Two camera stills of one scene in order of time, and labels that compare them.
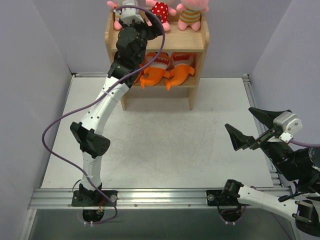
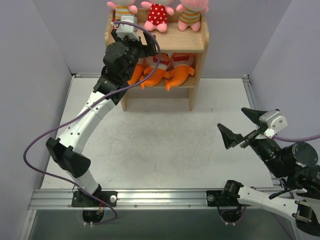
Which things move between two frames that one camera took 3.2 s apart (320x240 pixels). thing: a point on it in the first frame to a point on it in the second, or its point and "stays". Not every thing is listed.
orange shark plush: (182, 62) stays
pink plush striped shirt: (190, 11) stays
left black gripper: (141, 22) to (144, 46)
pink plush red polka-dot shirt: (163, 10) stays
